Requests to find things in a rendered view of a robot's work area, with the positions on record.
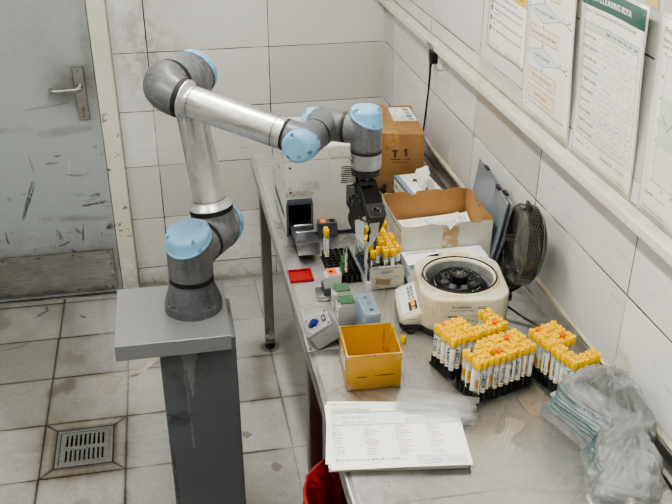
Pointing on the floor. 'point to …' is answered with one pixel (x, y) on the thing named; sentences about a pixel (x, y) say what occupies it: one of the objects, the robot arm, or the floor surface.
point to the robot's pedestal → (205, 425)
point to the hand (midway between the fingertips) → (366, 245)
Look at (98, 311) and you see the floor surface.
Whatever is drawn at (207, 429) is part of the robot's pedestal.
